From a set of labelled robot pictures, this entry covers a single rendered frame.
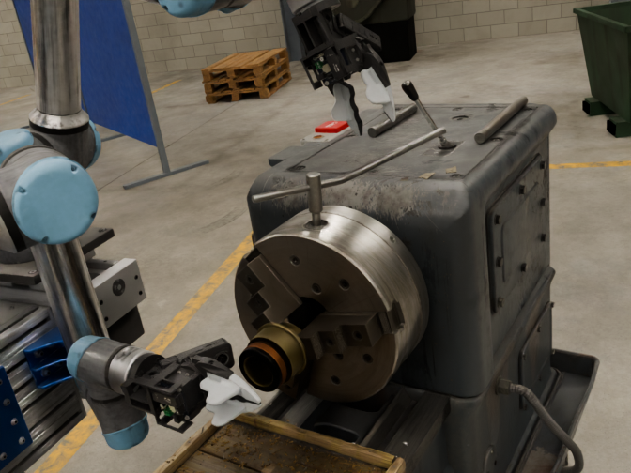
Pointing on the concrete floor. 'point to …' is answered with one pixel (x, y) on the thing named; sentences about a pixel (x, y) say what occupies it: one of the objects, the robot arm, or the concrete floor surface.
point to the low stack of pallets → (246, 75)
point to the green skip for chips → (607, 62)
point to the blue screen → (112, 75)
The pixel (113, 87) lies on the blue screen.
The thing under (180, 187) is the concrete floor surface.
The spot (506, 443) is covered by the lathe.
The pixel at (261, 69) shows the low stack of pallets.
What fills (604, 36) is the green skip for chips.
